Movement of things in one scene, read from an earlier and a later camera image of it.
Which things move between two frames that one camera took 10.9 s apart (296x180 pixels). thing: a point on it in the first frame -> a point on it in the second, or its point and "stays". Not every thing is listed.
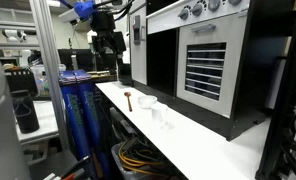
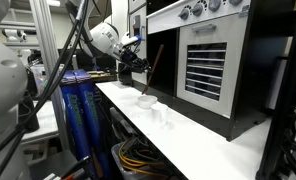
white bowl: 146,101 stays
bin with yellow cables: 136,159 stays
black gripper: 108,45 -> 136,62
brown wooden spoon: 128,93 -> 153,68
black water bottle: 25,110 stays
